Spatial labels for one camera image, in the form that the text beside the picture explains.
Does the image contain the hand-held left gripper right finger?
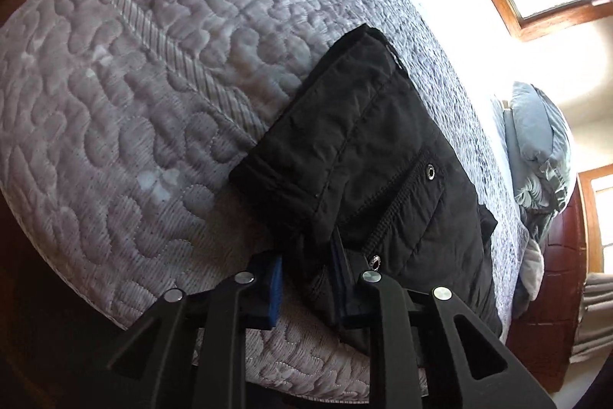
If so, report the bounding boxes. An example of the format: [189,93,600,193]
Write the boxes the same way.
[330,240,559,409]

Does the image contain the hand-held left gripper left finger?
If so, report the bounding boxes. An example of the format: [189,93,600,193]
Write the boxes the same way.
[91,252,284,409]

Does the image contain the wooden headboard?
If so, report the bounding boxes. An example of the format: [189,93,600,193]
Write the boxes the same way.
[508,174,590,395]

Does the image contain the grey quilted mattress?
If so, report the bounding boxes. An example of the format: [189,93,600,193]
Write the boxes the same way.
[0,0,532,405]

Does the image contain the blue-grey pillow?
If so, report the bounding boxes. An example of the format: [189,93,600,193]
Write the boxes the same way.
[505,80,578,213]

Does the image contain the grey curtain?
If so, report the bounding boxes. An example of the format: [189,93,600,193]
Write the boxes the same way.
[570,272,613,362]

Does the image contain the small wooden window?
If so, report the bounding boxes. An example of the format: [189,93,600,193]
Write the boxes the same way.
[577,164,613,276]

